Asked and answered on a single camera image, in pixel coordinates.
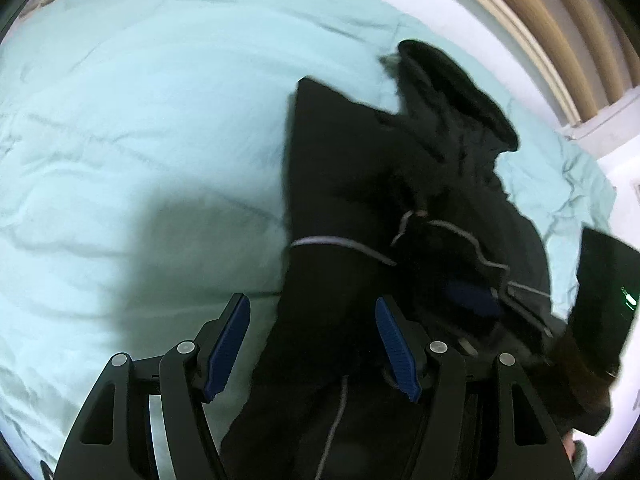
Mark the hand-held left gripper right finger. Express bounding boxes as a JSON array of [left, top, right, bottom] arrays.
[[374, 296, 577, 480]]

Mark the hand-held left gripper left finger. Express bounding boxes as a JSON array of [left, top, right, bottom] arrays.
[[52, 293, 252, 480]]

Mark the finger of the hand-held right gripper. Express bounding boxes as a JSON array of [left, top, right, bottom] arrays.
[[443, 280, 557, 356]]

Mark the black jacket with grey piping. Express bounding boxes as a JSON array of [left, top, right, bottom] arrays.
[[220, 39, 576, 480]]

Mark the light green duvet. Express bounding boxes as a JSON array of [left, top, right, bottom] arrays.
[[0, 0, 618, 478]]

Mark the wooden slatted headboard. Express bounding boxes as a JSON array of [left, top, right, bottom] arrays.
[[425, 0, 640, 128]]

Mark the white bed sheet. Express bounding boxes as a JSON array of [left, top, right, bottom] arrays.
[[305, 0, 576, 131]]

